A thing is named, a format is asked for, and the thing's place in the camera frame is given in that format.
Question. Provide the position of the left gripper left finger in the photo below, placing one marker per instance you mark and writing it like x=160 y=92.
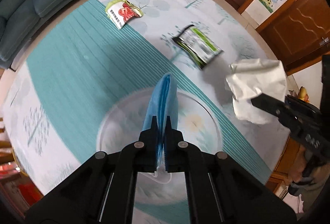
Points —
x=102 y=189

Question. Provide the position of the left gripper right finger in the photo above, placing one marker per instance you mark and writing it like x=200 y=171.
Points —
x=219 y=190

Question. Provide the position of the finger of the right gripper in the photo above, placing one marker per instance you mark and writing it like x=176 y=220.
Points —
x=273 y=106

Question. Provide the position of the white paper tissue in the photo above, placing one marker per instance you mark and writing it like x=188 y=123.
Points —
x=248 y=79

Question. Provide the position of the green black snack wrapper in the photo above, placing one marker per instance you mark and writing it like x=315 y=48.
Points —
x=199 y=47

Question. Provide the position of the blue face mask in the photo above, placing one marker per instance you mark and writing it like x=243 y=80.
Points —
x=162 y=104

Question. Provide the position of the red green snack wrapper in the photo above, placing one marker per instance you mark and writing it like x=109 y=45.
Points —
x=121 y=11

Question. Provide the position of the teal patterned tablecloth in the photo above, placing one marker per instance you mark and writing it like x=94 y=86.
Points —
x=86 y=87

